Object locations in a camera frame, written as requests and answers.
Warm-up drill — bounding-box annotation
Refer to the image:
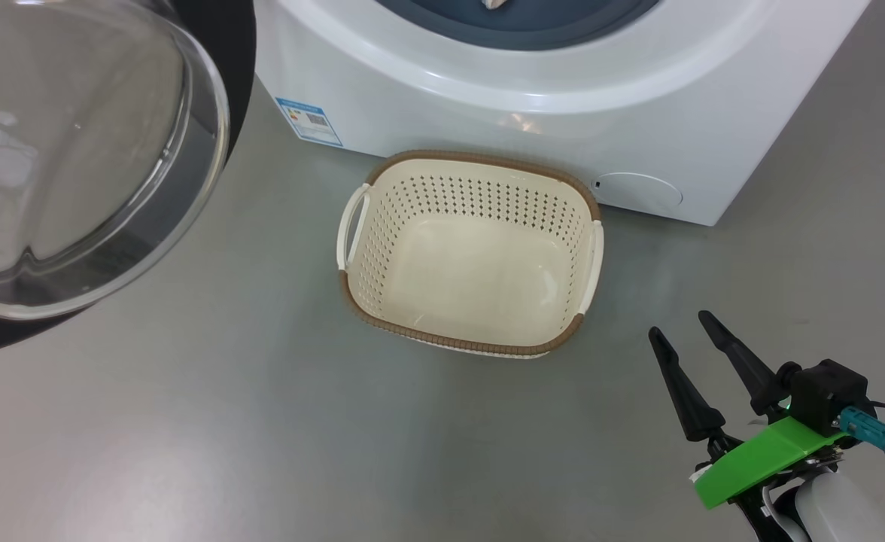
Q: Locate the grey rubber door seal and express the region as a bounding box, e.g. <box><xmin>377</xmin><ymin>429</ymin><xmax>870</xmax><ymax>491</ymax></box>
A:
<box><xmin>375</xmin><ymin>0</ymin><xmax>661</xmax><ymax>52</ymax></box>

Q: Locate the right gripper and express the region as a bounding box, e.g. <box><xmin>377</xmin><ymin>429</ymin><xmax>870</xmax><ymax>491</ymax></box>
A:
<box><xmin>647</xmin><ymin>309</ymin><xmax>793</xmax><ymax>461</ymax></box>

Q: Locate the cream perforated laundry basket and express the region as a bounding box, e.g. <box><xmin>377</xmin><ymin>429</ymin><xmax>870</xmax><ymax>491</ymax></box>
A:
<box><xmin>336</xmin><ymin>149</ymin><xmax>606</xmax><ymax>360</ymax></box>

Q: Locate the white front-load washing machine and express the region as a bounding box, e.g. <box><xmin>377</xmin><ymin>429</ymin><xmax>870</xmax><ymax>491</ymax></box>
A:
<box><xmin>253</xmin><ymin>0</ymin><xmax>872</xmax><ymax>227</ymax></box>

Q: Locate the dark glass washing machine door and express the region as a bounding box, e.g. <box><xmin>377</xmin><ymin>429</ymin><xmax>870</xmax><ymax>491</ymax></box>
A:
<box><xmin>0</xmin><ymin>0</ymin><xmax>257</xmax><ymax>359</ymax></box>

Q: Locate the green right camera mount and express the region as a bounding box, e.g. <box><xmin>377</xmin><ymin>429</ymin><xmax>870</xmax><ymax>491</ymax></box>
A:
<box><xmin>693</xmin><ymin>416</ymin><xmax>850</xmax><ymax>510</ymax></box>

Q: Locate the teal right camera connector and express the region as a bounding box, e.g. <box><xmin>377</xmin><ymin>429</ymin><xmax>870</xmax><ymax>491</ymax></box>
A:
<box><xmin>838</xmin><ymin>406</ymin><xmax>885</xmax><ymax>464</ymax></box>

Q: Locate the blue energy label sticker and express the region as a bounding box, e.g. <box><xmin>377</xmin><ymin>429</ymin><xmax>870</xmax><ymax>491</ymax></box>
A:
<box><xmin>275</xmin><ymin>96</ymin><xmax>343</xmax><ymax>148</ymax></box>

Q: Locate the round white filter cover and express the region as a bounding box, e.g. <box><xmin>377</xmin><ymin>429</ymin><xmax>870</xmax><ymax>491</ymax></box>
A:
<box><xmin>592</xmin><ymin>172</ymin><xmax>684</xmax><ymax>212</ymax></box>

